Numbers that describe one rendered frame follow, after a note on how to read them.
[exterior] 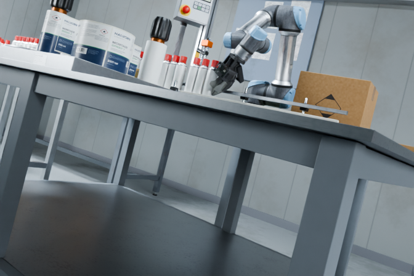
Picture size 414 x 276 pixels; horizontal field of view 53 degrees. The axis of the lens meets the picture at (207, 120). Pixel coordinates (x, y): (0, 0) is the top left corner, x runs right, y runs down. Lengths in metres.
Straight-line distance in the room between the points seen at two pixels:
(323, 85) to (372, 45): 2.49
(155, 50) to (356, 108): 0.86
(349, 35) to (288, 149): 3.64
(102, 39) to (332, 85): 0.96
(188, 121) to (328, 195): 0.34
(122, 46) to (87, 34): 0.12
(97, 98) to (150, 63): 0.64
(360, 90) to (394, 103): 2.34
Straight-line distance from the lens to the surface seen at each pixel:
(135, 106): 1.01
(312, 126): 0.70
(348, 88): 1.80
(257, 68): 4.53
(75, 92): 1.20
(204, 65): 1.93
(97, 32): 1.45
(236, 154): 2.74
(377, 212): 4.07
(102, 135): 5.68
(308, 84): 1.84
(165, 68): 2.08
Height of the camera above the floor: 0.77
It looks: 1 degrees up
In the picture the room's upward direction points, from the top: 14 degrees clockwise
